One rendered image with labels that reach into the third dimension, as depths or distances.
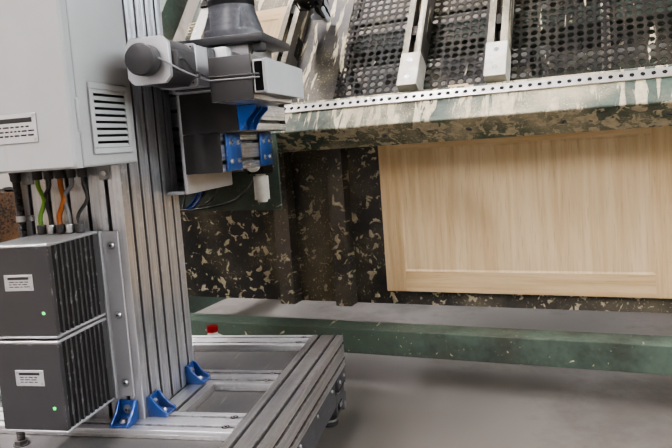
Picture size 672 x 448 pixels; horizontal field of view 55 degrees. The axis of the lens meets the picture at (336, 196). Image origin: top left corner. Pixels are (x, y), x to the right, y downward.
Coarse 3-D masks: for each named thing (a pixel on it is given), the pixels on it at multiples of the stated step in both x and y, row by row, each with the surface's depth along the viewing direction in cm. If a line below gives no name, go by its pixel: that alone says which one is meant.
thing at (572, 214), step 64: (640, 128) 186; (384, 192) 220; (448, 192) 211; (512, 192) 203; (576, 192) 195; (640, 192) 188; (448, 256) 213; (512, 256) 205; (576, 256) 197; (640, 256) 190
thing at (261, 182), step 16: (272, 144) 207; (240, 176) 213; (256, 176) 204; (272, 176) 208; (208, 192) 219; (224, 192) 216; (240, 192) 214; (256, 192) 204; (272, 192) 209; (192, 208) 208; (208, 208) 205; (224, 208) 217; (240, 208) 214; (256, 208) 212; (272, 208) 209
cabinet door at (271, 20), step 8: (280, 8) 242; (264, 16) 243; (272, 16) 241; (280, 16) 239; (264, 24) 241; (272, 24) 239; (280, 24) 237; (264, 32) 239; (272, 32) 237; (272, 56) 230
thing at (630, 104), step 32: (480, 96) 183; (512, 96) 179; (544, 96) 175; (576, 96) 171; (608, 96) 168; (640, 96) 164; (288, 128) 205; (320, 128) 200; (352, 128) 196; (384, 128) 193; (416, 128) 190; (448, 128) 187; (480, 128) 184; (512, 128) 182; (544, 128) 179; (576, 128) 176; (608, 128) 174
